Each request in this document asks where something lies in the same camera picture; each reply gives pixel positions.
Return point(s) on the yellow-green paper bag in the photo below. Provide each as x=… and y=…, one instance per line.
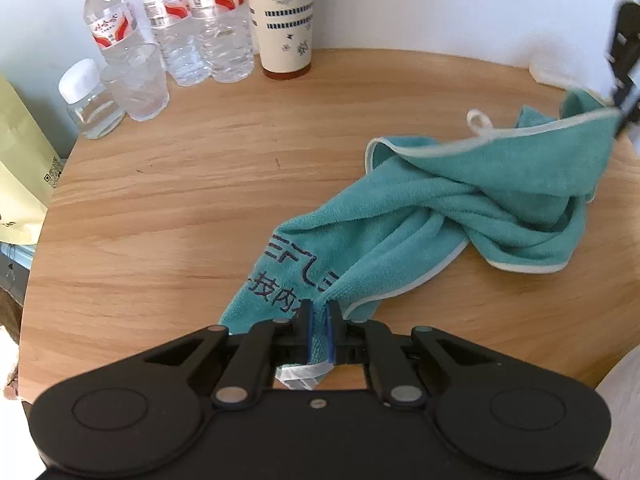
x=30, y=169

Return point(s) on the white floral tumbler red base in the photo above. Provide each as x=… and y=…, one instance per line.
x=284, y=36

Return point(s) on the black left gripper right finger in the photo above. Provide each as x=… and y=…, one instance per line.
x=346, y=340

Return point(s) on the small jar white lid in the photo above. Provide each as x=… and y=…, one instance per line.
x=90, y=105

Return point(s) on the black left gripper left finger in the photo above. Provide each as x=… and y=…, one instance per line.
x=292, y=340

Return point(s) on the teal microfiber towel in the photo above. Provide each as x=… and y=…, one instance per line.
x=517, y=195

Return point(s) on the clear water bottle red label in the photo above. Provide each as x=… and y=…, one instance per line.
x=114, y=28

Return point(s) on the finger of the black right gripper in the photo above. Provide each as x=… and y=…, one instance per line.
x=623, y=58

